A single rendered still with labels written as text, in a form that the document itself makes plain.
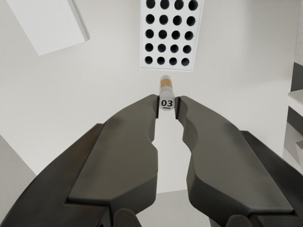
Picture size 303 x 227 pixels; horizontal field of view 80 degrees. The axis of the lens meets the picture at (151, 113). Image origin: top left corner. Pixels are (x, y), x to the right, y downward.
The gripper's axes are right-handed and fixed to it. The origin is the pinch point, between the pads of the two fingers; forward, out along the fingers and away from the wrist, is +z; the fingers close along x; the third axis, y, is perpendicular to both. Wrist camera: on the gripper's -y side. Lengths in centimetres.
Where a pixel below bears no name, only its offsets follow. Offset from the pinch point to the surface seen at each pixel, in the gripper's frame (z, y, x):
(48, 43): 19.5, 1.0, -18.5
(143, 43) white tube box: 17.7, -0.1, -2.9
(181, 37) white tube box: 17.7, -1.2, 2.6
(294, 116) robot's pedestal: 38, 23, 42
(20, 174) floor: 97, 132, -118
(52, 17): 19.5, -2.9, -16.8
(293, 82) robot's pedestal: 54, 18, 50
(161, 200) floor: 97, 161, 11
